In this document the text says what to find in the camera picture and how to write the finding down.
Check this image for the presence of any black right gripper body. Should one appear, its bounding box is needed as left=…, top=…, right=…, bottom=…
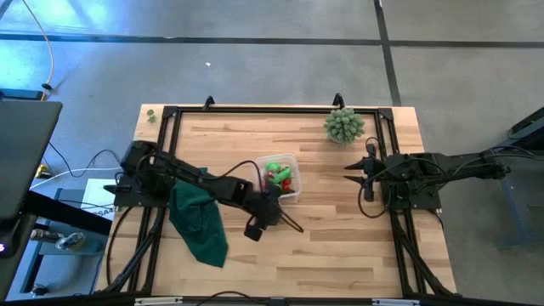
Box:
left=363, top=143, right=390, bottom=203

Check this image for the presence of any dark green cloth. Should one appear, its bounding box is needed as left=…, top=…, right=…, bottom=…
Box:
left=168, top=167, right=230, bottom=269

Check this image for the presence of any black desk stand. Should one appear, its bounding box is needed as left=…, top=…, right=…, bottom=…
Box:
left=0, top=190, right=114, bottom=298

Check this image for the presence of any white plastic strip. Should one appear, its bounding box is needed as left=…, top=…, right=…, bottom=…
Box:
left=134, top=297, right=184, bottom=306
left=371, top=298, right=421, bottom=306

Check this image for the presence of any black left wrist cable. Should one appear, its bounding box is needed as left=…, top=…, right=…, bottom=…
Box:
left=214, top=159, right=273, bottom=196

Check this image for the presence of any white floor cable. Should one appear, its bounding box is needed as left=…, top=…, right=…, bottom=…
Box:
left=29, top=167, right=124, bottom=190

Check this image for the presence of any clear plastic tupperware container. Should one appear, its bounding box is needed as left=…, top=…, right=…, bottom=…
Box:
left=253, top=152, right=303, bottom=201

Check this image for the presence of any dark gray monitor panel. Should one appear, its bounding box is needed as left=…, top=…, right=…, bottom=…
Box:
left=0, top=99, right=64, bottom=220

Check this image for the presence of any black metal table frame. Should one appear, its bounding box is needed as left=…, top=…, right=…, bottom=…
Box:
left=97, top=104, right=458, bottom=298

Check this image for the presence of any green potted succulent plant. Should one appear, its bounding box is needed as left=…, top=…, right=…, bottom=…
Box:
left=323, top=106, right=366, bottom=145

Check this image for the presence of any silver metal clamp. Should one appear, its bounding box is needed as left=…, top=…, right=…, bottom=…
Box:
left=29, top=228, right=86, bottom=252

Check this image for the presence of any thin yellow cable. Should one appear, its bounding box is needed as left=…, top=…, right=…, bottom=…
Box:
left=19, top=0, right=54, bottom=102

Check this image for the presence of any blue gray metal cart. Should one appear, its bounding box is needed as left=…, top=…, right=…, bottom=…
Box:
left=499, top=105, right=544, bottom=252

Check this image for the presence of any white label sheet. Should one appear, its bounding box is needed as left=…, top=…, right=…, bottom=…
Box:
left=80, top=178, right=120, bottom=222

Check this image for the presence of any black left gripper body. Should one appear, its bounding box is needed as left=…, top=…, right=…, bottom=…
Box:
left=244, top=186, right=284, bottom=229

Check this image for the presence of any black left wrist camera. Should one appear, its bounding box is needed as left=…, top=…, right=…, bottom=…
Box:
left=244, top=224, right=265, bottom=242

